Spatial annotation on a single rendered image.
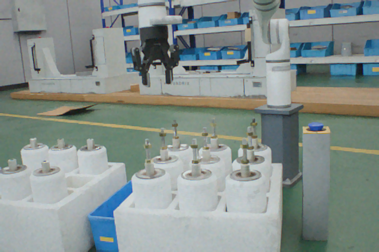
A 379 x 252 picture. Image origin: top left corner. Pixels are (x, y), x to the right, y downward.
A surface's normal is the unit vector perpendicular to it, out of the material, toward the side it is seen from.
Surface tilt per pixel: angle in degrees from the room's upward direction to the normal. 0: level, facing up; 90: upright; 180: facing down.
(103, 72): 90
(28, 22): 90
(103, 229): 92
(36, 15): 90
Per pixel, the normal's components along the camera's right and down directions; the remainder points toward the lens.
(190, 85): -0.60, 0.22
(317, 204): -0.26, 0.23
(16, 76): 0.80, 0.07
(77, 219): 0.95, 0.00
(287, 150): 0.14, 0.21
